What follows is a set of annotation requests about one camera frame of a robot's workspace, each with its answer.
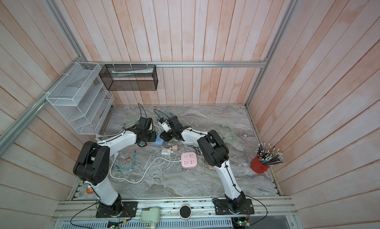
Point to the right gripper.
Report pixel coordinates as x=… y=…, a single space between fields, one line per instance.
x=165 y=136

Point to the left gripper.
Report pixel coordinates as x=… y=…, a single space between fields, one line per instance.
x=153 y=137

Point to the white charger plug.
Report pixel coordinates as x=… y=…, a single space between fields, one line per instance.
x=166 y=152

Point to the pink power strip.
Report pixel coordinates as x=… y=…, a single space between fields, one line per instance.
x=189 y=160

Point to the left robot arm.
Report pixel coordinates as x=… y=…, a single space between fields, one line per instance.
x=92 y=166

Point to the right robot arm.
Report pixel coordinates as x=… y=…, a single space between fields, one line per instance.
x=214 y=151

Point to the blue power strip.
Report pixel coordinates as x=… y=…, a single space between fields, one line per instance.
x=158 y=141

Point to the black mesh basket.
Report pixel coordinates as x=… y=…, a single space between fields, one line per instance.
x=126 y=77

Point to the red round sticker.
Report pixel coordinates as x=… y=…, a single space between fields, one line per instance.
x=89 y=190

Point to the black round speaker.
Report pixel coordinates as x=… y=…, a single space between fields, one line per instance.
x=185 y=212

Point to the white box device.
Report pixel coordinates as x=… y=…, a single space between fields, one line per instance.
x=150 y=216

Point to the red pencil cup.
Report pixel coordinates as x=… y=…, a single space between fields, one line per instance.
x=267 y=156

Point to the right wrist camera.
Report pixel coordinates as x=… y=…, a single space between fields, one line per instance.
x=164 y=124

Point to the white wire shelf rack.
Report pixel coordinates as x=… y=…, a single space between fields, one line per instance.
x=82 y=103

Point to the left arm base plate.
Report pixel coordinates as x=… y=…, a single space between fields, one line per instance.
x=118 y=209

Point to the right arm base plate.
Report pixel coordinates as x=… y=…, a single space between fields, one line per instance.
x=227 y=207

